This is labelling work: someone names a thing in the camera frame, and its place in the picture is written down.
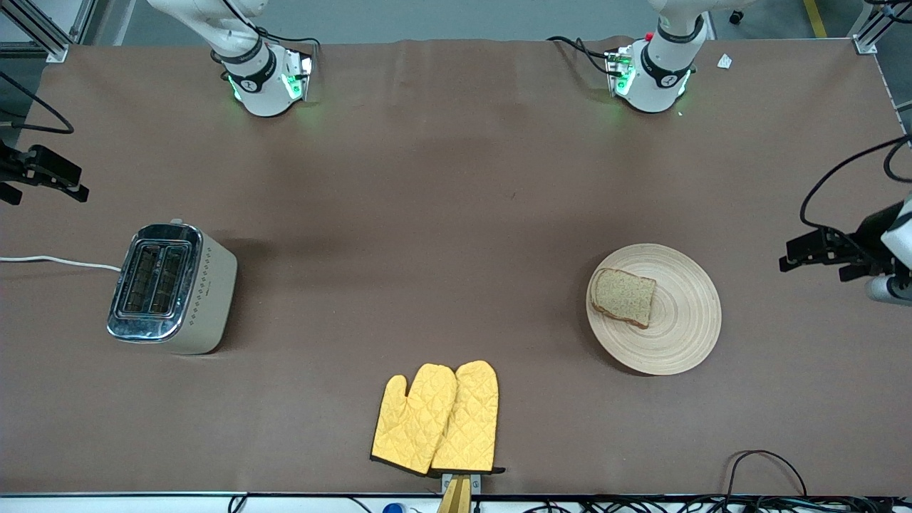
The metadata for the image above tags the round wooden plate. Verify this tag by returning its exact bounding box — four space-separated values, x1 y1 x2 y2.
586 244 722 376

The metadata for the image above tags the slice of brown toast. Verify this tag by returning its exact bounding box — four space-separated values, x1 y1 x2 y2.
590 268 658 329

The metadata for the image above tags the chrome and beige toaster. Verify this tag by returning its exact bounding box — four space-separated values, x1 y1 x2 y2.
107 217 238 356

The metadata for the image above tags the table cover cloth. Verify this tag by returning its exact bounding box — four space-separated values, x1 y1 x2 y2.
0 37 912 497

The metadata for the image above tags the yellow quilted oven mitt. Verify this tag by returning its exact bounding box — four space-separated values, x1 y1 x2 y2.
430 361 505 476
370 364 458 477

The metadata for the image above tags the white toaster power cable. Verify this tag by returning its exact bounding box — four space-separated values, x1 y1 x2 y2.
0 255 123 273

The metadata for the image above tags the aluminium frame profile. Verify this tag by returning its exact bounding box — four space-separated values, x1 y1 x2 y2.
0 0 98 63
851 0 912 55

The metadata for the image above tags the black looped cable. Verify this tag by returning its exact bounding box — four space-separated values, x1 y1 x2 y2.
725 450 809 499

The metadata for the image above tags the black cable bundle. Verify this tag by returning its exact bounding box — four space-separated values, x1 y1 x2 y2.
474 494 912 513

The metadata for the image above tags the black arm base cable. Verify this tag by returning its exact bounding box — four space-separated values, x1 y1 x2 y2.
253 21 323 49
546 35 615 76

